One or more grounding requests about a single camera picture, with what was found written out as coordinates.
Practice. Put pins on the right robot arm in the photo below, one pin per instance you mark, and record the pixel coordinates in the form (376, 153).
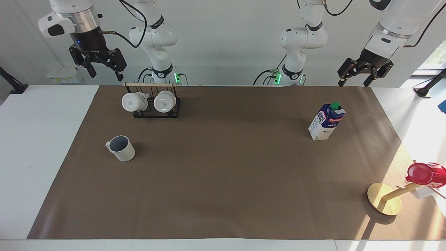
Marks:
(155, 38)

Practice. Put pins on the black stand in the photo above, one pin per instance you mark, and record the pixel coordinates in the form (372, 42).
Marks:
(15, 87)
(427, 89)

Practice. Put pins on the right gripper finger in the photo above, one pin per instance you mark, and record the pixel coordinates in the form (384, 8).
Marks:
(83, 58)
(116, 61)

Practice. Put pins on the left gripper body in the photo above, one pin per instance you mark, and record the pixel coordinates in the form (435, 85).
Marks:
(374, 60)

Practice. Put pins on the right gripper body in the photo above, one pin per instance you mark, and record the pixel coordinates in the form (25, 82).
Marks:
(89, 40)

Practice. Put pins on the white wall socket box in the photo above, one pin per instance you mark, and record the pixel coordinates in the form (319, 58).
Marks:
(64, 76)

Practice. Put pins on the wooden cup stand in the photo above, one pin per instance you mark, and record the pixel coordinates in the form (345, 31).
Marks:
(383, 200)

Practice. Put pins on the red cup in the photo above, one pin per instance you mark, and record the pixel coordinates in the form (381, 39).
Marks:
(423, 173)

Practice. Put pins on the milk carton with green cap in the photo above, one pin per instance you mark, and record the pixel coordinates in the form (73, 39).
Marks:
(325, 122)

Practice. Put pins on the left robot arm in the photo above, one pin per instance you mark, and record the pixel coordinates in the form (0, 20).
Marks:
(301, 38)

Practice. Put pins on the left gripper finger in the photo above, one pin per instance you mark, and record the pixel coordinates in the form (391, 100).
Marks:
(348, 68)
(381, 73)

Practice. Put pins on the blue object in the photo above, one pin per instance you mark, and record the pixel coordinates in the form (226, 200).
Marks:
(443, 106)

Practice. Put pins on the white cup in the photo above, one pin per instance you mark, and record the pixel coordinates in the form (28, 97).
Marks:
(164, 101)
(425, 192)
(132, 101)

